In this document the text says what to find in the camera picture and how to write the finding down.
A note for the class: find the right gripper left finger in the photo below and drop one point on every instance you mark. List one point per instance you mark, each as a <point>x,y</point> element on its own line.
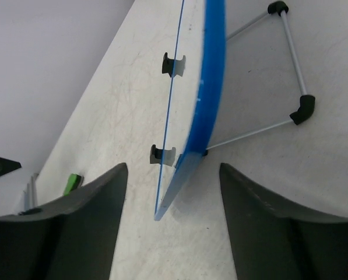
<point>71,237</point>

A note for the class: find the blue framed whiteboard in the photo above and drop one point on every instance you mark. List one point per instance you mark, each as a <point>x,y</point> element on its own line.
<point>195,67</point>

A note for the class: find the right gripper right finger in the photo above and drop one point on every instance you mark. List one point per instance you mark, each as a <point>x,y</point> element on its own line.
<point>272,237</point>

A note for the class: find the whiteboard wire stand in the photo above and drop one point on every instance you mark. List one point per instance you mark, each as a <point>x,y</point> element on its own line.
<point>264,105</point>

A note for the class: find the left aluminium frame post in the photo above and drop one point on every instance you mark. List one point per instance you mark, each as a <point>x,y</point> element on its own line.
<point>28,199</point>

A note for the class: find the green whiteboard eraser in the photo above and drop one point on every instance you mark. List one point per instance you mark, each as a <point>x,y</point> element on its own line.
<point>74,182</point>

